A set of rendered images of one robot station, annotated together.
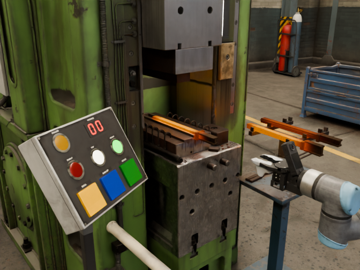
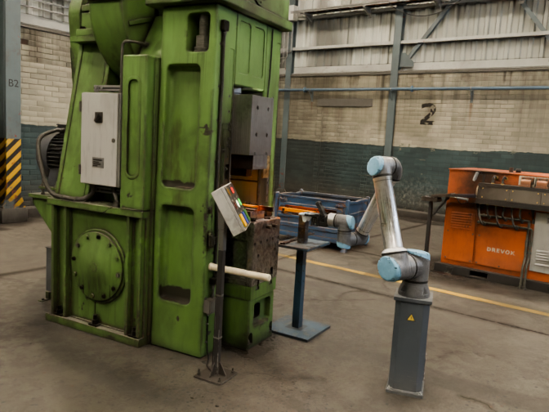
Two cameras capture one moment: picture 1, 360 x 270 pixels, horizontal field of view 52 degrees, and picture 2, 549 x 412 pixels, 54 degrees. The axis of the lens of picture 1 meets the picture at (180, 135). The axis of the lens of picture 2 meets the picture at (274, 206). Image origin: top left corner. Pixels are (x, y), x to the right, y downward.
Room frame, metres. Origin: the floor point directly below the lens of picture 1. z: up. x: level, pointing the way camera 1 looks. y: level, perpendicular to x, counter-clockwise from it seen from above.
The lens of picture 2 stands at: (-1.97, 1.29, 1.49)
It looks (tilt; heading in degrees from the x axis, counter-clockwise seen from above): 7 degrees down; 337
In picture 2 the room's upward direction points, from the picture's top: 3 degrees clockwise
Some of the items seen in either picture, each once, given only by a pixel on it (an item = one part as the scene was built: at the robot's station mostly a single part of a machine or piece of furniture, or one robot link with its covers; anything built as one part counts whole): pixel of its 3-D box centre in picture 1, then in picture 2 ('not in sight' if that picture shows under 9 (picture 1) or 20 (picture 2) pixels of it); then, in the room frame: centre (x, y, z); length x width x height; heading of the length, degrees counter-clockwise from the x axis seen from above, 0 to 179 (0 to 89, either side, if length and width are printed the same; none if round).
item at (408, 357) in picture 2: not in sight; (409, 341); (0.59, -0.76, 0.30); 0.22 x 0.22 x 0.60; 50
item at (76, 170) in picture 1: (75, 170); not in sight; (0.94, 0.29, 1.09); 0.05 x 0.03 x 0.04; 129
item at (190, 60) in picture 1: (163, 54); (234, 159); (1.65, 0.07, 1.32); 0.42 x 0.20 x 0.10; 39
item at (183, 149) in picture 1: (164, 132); (232, 210); (1.65, 0.07, 0.96); 0.42 x 0.20 x 0.09; 39
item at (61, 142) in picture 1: (61, 142); not in sight; (0.96, 0.33, 1.16); 0.05 x 0.03 x 0.04; 129
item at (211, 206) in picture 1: (172, 179); (233, 244); (1.69, 0.04, 0.69); 0.56 x 0.38 x 0.45; 39
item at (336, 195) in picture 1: (337, 194); (344, 221); (1.01, -0.48, 0.98); 0.12 x 0.09 x 0.10; 39
